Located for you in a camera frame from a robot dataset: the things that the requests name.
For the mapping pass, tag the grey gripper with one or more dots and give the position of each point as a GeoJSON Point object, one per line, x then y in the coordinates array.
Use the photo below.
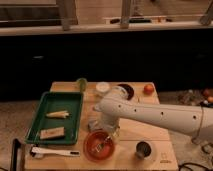
{"type": "Point", "coordinates": [104, 122]}

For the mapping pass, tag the metal fork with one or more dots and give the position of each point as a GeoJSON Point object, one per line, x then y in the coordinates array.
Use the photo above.
{"type": "Point", "coordinates": [100, 146]}

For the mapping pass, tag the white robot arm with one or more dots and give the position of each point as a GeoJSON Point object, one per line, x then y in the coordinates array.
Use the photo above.
{"type": "Point", "coordinates": [194, 121]}

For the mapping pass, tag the red bowl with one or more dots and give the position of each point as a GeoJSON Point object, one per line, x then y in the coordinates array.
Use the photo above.
{"type": "Point", "coordinates": [92, 140]}

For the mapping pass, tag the dark round bowl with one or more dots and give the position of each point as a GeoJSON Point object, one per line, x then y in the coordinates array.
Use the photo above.
{"type": "Point", "coordinates": [129, 89]}

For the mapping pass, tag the white small cup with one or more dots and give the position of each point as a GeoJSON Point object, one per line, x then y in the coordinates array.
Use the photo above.
{"type": "Point", "coordinates": [102, 88]}

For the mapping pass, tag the dark metal cup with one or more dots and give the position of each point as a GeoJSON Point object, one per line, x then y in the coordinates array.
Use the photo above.
{"type": "Point", "coordinates": [143, 149]}

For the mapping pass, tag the green cup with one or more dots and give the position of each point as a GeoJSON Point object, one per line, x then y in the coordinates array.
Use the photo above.
{"type": "Point", "coordinates": [82, 84]}

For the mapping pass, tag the orange fruit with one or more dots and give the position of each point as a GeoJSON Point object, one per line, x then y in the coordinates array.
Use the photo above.
{"type": "Point", "coordinates": [148, 89]}

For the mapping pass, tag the green plastic tray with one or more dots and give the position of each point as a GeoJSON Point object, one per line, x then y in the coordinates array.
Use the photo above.
{"type": "Point", "coordinates": [50, 102]}

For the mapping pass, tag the tan bread slice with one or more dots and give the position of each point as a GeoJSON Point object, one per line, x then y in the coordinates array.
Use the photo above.
{"type": "Point", "coordinates": [52, 133]}

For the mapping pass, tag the pile of toys at right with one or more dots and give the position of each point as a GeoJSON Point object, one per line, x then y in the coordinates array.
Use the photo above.
{"type": "Point", "coordinates": [203, 97]}

